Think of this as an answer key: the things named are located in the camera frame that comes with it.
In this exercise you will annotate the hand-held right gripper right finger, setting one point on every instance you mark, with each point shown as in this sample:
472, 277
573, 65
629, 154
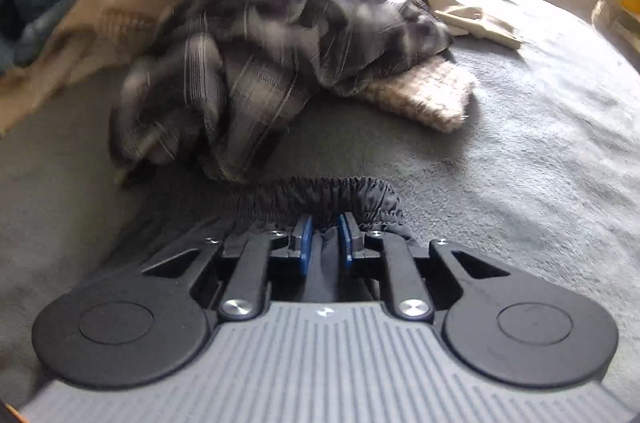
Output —
345, 243

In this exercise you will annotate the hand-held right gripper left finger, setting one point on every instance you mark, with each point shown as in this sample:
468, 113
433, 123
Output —
305, 248

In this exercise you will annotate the black elastic waist pants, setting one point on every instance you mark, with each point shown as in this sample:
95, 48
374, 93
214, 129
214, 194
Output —
325, 198

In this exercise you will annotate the dark plaid shirt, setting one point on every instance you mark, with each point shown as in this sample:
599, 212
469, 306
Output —
260, 53

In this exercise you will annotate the beige knitted sweater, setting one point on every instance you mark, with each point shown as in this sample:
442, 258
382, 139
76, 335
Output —
425, 93

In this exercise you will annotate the grey fleece blanket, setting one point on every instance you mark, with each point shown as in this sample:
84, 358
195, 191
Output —
525, 153

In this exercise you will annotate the cream cloth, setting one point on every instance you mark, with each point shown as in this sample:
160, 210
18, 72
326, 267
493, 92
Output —
480, 20

